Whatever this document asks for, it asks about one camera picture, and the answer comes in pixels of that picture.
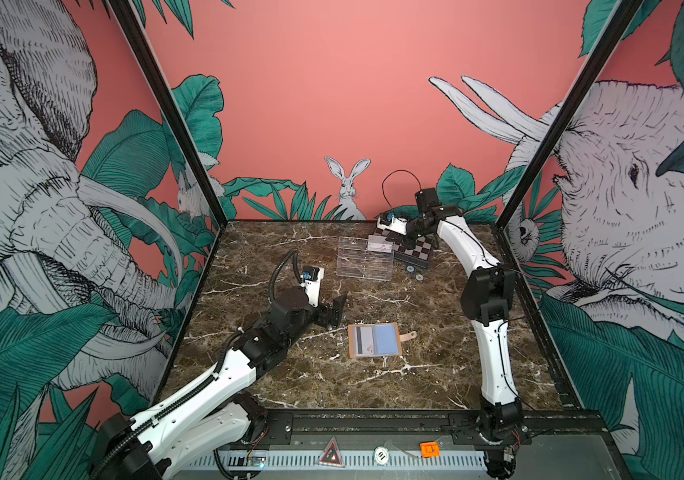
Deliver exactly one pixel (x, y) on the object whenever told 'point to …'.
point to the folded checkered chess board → (421, 255)
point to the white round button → (381, 455)
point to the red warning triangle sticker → (331, 455)
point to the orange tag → (430, 449)
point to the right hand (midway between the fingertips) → (388, 229)
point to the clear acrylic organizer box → (353, 259)
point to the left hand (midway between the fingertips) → (332, 288)
